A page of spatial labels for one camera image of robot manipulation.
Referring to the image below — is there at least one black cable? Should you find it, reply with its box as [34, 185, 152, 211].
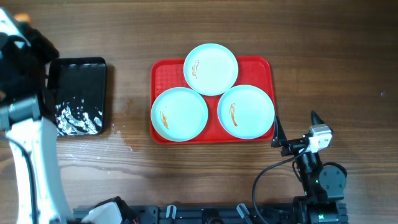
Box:
[6, 136, 40, 224]
[251, 144, 310, 224]

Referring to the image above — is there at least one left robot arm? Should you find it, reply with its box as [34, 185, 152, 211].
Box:
[1, 8, 139, 223]

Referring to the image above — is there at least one left black cable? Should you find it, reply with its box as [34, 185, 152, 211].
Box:
[6, 136, 40, 224]

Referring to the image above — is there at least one black rectangular water tray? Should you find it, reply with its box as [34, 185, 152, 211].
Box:
[47, 57, 107, 136]

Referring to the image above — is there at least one light blue plate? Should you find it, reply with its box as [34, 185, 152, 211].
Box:
[183, 43, 239, 96]
[150, 87, 208, 142]
[217, 85, 275, 139]

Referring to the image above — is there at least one green and orange sponge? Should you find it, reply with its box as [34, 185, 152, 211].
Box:
[14, 13, 31, 25]

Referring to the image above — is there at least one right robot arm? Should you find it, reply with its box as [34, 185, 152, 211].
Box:
[271, 111, 348, 223]

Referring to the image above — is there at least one right black cable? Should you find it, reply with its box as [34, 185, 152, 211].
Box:
[251, 144, 310, 224]

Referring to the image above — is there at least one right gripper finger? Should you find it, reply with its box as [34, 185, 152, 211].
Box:
[271, 116, 287, 147]
[310, 110, 324, 126]

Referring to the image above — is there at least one red plastic tray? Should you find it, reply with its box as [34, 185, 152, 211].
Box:
[150, 55, 275, 144]

